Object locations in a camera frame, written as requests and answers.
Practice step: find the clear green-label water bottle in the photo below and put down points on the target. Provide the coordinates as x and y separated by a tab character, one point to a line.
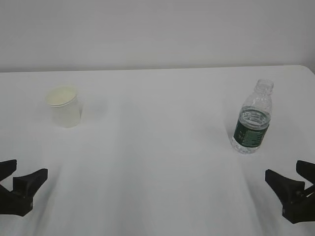
254	118

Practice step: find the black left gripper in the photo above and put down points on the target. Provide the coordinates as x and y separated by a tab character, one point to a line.
18	201

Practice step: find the white paper cup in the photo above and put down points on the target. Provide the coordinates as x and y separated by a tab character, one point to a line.
64	105

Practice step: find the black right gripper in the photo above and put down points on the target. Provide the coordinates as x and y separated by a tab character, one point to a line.
298	204

